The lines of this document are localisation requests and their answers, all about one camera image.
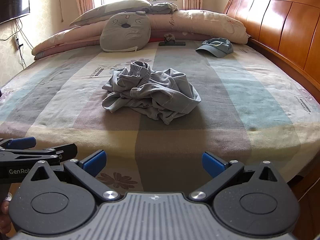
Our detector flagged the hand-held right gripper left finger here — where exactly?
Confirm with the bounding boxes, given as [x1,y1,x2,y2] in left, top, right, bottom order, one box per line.
[30,149,123,203]

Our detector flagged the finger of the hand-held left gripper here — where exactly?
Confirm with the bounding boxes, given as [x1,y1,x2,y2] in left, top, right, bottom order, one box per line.
[0,143,78,166]
[0,137,37,150]

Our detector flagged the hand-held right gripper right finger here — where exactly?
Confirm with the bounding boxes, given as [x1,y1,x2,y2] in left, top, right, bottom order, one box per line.
[187,151,279,203]

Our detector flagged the grey striped pants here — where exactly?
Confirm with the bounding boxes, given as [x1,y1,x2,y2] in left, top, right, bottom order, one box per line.
[101,60,202,125]

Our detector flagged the folded grey clothes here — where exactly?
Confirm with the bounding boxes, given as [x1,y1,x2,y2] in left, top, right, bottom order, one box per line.
[150,2,179,15]

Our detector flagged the person's left hand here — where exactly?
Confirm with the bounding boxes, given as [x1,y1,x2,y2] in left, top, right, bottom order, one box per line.
[0,196,12,235]

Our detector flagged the patchwork bed sheet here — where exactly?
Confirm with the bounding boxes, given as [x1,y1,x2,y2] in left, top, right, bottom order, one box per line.
[0,39,320,200]

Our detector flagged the blue cap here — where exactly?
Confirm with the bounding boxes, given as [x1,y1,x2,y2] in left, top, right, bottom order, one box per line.
[195,38,234,58]

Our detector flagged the black phone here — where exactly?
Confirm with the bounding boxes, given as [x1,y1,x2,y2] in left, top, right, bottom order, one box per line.
[159,41,187,47]

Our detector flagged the grey cat face pillow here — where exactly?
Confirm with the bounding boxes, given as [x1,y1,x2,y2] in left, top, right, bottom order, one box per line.
[99,10,152,53]

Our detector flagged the pink folded quilt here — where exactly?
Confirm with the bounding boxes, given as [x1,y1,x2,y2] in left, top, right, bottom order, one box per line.
[31,9,252,61]

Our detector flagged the grey floral pillow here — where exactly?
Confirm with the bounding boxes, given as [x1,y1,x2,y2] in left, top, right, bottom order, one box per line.
[69,0,153,27]

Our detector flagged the wooden bed headboard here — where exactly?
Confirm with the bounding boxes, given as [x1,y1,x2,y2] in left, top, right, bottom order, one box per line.
[223,0,320,240]

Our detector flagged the black wall cable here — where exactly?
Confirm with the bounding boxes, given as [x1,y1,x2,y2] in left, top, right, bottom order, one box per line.
[0,17,28,70]

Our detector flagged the black wall television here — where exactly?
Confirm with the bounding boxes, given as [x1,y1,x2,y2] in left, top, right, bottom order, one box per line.
[0,0,30,25]

